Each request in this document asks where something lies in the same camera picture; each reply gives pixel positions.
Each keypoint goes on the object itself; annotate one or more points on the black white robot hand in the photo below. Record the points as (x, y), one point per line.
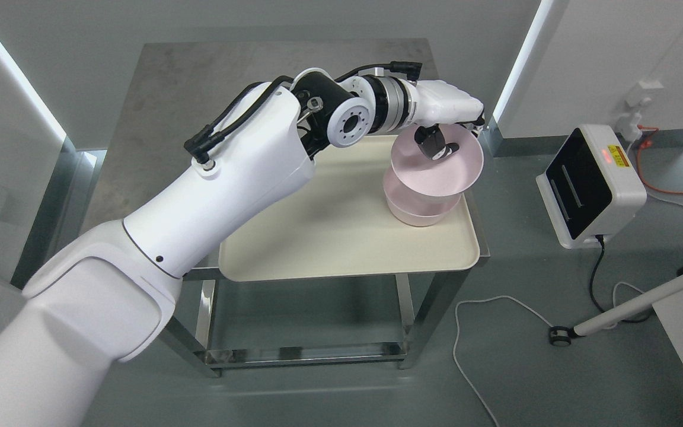
(440, 103)

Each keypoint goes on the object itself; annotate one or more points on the pink bowl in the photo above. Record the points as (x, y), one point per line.
(411, 207)
(438, 178)

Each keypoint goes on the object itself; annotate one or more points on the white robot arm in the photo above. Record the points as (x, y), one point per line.
(107, 295)

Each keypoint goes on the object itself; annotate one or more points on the cream plastic tray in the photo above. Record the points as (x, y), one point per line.
(339, 224)

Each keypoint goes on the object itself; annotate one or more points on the white black box device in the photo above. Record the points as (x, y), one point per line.
(591, 189)

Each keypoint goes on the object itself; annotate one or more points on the white stand leg with caster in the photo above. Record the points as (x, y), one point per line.
(563, 336)

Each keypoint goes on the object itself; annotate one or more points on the stainless steel table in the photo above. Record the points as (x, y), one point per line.
(177, 89)

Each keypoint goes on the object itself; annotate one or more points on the white wall socket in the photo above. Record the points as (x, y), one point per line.
(638, 98)

